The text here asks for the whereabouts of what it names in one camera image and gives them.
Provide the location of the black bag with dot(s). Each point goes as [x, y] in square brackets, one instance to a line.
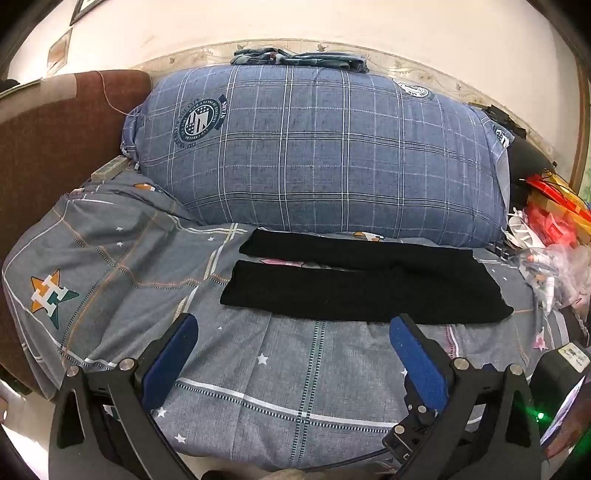
[526, 154]

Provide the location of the folded blue patterned cloth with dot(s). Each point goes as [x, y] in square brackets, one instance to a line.
[300, 59]

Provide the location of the pile of colourful clutter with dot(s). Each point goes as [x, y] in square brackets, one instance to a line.
[551, 272]

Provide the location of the black pants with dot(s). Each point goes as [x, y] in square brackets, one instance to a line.
[364, 286]

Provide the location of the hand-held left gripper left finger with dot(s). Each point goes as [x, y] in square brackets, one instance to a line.
[170, 357]

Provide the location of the framed wall picture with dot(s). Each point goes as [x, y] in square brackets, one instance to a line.
[85, 8]

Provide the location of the blue plaid pillow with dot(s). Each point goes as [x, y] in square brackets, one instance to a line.
[323, 152]

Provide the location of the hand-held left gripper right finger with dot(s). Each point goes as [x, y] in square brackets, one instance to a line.
[419, 362]

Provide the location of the small grey remote control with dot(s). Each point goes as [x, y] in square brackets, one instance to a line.
[110, 168]

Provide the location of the wooden window frame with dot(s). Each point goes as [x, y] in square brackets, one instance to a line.
[581, 120]

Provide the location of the brown headboard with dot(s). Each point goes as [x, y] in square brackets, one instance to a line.
[55, 138]

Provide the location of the grey star print bedsheet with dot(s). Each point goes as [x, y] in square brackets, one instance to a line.
[138, 286]

